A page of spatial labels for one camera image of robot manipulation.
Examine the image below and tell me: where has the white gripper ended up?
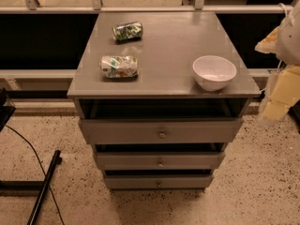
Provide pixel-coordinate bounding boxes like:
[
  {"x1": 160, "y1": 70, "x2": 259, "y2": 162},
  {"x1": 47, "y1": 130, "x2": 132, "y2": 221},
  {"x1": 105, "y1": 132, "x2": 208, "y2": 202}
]
[{"x1": 255, "y1": 27, "x2": 300, "y2": 121}]

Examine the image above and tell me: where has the grey bottom drawer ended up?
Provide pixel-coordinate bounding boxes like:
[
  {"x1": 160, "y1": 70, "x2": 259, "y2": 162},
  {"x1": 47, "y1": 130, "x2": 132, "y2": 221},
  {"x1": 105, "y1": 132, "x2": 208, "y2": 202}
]
[{"x1": 104, "y1": 174, "x2": 213, "y2": 189}]

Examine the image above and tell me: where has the grey drawer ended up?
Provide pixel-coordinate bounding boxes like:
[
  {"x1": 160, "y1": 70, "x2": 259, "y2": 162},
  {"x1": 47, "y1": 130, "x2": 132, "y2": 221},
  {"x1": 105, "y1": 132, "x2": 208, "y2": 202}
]
[
  {"x1": 94, "y1": 152, "x2": 225, "y2": 171},
  {"x1": 79, "y1": 118, "x2": 243, "y2": 144},
  {"x1": 104, "y1": 174, "x2": 213, "y2": 189}
]

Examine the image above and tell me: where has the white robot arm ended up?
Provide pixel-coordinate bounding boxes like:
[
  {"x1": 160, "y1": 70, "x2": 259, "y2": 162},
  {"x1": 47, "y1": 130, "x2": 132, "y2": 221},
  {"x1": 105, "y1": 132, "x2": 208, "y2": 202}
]
[{"x1": 255, "y1": 3, "x2": 300, "y2": 122}]

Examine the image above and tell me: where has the grey drawer cabinet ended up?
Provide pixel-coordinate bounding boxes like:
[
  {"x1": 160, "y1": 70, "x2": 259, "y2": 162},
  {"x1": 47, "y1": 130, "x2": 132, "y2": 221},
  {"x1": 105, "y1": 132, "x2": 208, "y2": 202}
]
[{"x1": 67, "y1": 12, "x2": 260, "y2": 177}]

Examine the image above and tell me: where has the grey top drawer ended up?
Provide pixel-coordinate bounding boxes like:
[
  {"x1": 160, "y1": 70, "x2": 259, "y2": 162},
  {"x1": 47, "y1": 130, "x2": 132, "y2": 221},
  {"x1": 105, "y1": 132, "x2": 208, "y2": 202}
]
[{"x1": 79, "y1": 118, "x2": 243, "y2": 144}]

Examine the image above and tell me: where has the grey middle drawer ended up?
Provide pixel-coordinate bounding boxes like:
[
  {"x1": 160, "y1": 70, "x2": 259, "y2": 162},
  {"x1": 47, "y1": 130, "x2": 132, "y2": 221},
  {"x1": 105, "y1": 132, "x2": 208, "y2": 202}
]
[{"x1": 94, "y1": 152, "x2": 225, "y2": 171}]

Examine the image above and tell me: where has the white bowl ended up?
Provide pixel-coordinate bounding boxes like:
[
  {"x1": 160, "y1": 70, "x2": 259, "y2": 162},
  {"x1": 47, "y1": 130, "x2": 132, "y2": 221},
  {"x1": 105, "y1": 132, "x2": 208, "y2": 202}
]
[{"x1": 192, "y1": 55, "x2": 237, "y2": 91}]

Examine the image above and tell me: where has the dark green crushed can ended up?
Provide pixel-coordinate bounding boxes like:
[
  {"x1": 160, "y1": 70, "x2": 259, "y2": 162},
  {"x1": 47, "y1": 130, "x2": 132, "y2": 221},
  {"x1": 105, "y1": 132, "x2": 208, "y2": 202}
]
[{"x1": 112, "y1": 22, "x2": 143, "y2": 42}]

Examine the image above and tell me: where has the white green crushed can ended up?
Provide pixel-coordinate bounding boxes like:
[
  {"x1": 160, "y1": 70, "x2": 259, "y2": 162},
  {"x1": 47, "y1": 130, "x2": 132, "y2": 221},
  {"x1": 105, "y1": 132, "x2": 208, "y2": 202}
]
[{"x1": 99, "y1": 55, "x2": 139, "y2": 79}]

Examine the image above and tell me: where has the black stand base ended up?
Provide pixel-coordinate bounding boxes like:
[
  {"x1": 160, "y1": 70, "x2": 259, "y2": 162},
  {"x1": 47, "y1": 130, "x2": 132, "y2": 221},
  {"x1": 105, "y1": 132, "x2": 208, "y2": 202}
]
[{"x1": 0, "y1": 150, "x2": 62, "y2": 225}]

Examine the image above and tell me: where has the black device at left edge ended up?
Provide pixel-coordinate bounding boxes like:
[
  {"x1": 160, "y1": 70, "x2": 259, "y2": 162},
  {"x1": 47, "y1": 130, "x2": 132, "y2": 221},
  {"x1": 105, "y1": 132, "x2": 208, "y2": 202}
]
[{"x1": 0, "y1": 88, "x2": 16, "y2": 131}]

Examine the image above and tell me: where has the metal railing frame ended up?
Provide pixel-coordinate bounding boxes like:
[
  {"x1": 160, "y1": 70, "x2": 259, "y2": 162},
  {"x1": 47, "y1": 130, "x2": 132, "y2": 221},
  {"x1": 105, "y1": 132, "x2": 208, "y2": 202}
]
[{"x1": 0, "y1": 0, "x2": 300, "y2": 15}]

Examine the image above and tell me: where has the black floor cable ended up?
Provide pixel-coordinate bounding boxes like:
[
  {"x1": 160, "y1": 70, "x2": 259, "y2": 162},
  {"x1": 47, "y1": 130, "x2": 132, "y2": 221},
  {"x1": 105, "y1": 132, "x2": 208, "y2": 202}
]
[{"x1": 4, "y1": 124, "x2": 66, "y2": 225}]

